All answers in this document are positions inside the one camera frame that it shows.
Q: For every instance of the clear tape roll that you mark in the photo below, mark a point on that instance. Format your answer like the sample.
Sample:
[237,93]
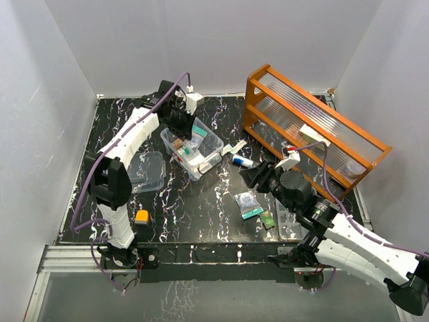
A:
[352,169]

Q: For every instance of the white wrapped swab packet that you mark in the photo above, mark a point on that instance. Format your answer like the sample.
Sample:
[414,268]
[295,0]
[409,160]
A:
[241,144]

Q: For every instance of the clear plastic box lid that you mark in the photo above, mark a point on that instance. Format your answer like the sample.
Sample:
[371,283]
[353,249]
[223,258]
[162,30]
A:
[147,172]

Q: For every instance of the blue white bandage roll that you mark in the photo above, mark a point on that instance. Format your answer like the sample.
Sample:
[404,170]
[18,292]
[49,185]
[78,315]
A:
[244,162]

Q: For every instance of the blue sachet pack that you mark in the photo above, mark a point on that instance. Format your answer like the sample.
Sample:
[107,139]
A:
[199,133]
[248,204]

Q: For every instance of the small green packet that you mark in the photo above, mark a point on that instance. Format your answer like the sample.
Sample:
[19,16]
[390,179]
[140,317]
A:
[267,219]

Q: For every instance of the clear plastic storage box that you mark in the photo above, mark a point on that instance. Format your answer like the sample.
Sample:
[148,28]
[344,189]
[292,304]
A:
[198,155]

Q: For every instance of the clear compartment tray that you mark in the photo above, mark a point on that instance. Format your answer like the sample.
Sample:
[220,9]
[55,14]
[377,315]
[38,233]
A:
[289,229]

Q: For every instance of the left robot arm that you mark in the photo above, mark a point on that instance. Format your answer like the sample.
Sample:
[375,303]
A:
[108,182]

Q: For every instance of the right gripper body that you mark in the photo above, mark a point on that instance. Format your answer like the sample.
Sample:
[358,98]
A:
[271,182]

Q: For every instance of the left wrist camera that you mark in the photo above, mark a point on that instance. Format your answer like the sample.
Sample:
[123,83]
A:
[193,100]

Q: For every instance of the white gauze packet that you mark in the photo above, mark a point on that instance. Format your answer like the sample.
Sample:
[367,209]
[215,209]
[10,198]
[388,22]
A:
[208,163]

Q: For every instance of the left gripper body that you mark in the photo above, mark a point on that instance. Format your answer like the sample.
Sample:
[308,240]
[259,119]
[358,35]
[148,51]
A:
[179,121]

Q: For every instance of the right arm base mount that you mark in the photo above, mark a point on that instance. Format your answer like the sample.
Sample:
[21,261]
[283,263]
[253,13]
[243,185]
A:
[304,253]

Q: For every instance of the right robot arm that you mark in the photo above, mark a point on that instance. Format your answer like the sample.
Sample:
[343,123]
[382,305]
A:
[336,239]

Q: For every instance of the white bottle green label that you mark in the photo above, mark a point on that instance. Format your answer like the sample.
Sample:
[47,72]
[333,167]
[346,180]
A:
[185,153]

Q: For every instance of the brown bottle orange cap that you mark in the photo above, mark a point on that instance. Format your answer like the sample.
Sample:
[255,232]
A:
[177,144]

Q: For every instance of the yellow orange small box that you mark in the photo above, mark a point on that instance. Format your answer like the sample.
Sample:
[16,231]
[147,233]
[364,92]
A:
[142,217]

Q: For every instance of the orange wooden shelf rack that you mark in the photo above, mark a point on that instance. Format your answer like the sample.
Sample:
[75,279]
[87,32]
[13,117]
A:
[276,108]

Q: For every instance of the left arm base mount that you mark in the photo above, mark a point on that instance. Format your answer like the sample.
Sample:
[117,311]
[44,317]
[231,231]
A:
[130,258]

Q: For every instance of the white medicine carton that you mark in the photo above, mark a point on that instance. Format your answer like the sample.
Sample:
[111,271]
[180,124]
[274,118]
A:
[310,136]

